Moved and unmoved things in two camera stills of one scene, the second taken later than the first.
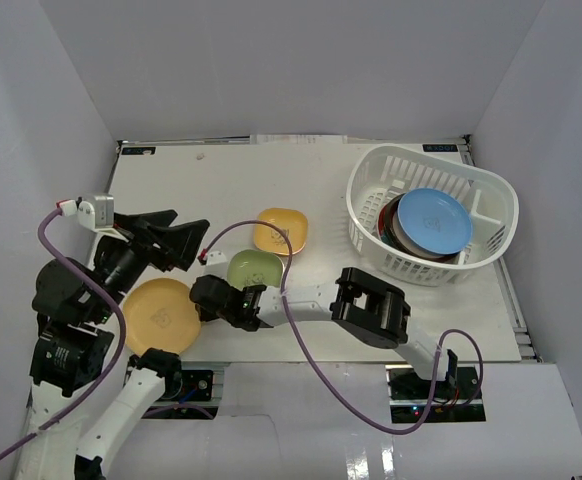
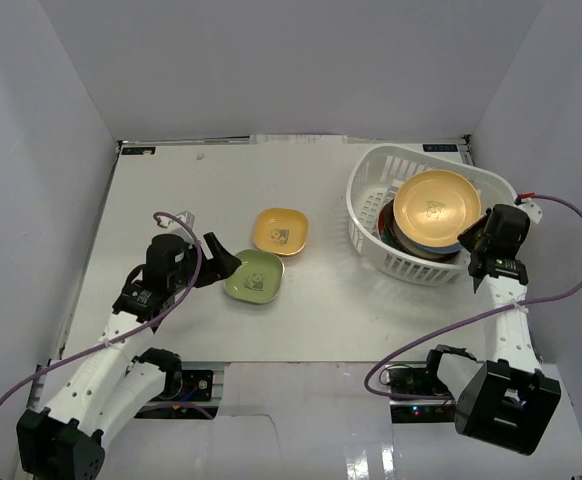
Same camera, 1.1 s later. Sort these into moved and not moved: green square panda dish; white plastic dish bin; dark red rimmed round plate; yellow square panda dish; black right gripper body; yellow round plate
Moved: black right gripper body; yellow round plate
Not moved: white plastic dish bin; dark red rimmed round plate; green square panda dish; yellow square panda dish
